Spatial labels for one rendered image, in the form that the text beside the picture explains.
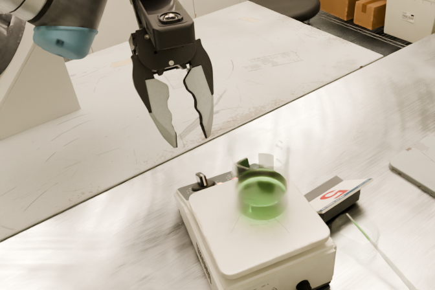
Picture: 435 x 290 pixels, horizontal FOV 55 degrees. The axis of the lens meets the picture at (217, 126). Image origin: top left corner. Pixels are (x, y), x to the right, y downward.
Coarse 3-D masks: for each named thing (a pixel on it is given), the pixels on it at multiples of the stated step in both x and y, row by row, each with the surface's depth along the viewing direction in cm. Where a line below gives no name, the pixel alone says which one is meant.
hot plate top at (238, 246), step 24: (216, 192) 48; (216, 216) 45; (240, 216) 45; (288, 216) 44; (312, 216) 44; (216, 240) 43; (240, 240) 42; (264, 240) 42; (288, 240) 42; (312, 240) 41; (216, 264) 41; (240, 264) 40; (264, 264) 40
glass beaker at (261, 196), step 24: (240, 144) 44; (264, 144) 45; (288, 144) 42; (240, 168) 40; (264, 168) 47; (288, 168) 41; (240, 192) 42; (264, 192) 41; (288, 192) 43; (264, 216) 43
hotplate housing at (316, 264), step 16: (176, 192) 57; (192, 224) 48; (192, 240) 51; (208, 256) 44; (304, 256) 42; (320, 256) 42; (208, 272) 44; (256, 272) 41; (272, 272) 42; (288, 272) 42; (304, 272) 43; (320, 272) 44; (224, 288) 40; (240, 288) 40; (256, 288) 41; (272, 288) 42; (288, 288) 44; (304, 288) 43
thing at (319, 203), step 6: (354, 180) 57; (360, 180) 55; (336, 186) 58; (342, 186) 56; (348, 186) 55; (354, 186) 54; (330, 192) 56; (336, 192) 55; (342, 192) 54; (318, 198) 56; (324, 198) 55; (330, 198) 54; (336, 198) 52; (312, 204) 55; (318, 204) 54; (324, 204) 52
